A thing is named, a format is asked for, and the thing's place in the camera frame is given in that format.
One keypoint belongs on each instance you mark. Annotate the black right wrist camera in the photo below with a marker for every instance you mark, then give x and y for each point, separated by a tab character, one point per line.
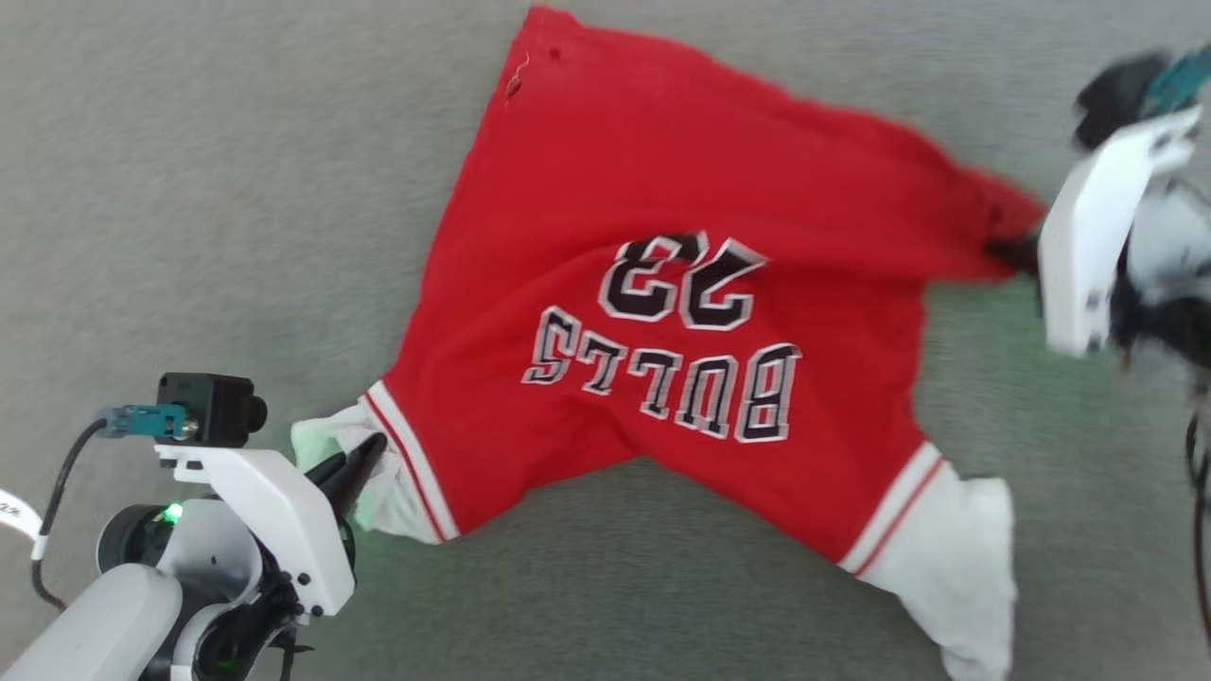
1116	95

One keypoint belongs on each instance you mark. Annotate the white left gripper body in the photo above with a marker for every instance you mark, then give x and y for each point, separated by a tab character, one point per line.
274	511

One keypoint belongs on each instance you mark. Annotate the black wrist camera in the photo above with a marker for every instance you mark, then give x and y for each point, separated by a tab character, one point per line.
213	407
1116	95

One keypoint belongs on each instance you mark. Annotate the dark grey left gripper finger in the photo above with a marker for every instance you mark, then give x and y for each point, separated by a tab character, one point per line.
350	459
355	492

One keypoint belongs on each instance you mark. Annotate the red Bulls jersey shirt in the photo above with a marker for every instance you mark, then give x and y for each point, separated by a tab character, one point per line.
662	189

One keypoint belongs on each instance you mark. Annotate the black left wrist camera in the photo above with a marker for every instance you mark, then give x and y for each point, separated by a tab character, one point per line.
213	407

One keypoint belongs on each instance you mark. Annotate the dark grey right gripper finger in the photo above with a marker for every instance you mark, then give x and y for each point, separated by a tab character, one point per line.
1017	253

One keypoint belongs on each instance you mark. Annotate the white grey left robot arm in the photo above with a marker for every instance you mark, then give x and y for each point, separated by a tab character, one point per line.
114	615

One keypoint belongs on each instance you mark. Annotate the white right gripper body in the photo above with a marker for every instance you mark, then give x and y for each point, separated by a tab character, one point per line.
1088	246

